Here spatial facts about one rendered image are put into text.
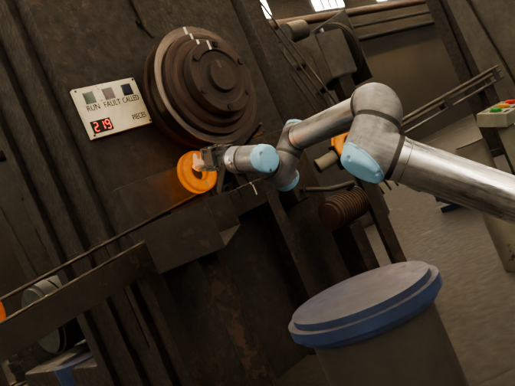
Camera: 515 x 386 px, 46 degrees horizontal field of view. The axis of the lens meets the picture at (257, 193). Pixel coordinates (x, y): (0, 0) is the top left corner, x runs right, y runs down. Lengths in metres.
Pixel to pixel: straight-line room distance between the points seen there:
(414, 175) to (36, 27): 1.39
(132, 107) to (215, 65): 0.34
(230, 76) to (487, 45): 2.70
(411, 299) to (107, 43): 1.59
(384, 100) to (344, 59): 8.94
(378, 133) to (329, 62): 8.71
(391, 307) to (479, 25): 3.69
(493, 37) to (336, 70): 5.83
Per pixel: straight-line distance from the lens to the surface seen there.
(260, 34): 6.67
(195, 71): 2.19
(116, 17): 2.42
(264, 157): 1.90
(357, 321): 1.11
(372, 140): 1.47
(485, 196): 1.51
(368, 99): 1.53
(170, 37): 2.31
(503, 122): 2.34
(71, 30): 2.30
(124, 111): 2.23
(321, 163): 2.45
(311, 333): 1.15
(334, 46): 10.39
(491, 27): 4.63
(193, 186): 2.13
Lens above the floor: 0.72
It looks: 1 degrees down
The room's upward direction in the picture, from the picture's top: 23 degrees counter-clockwise
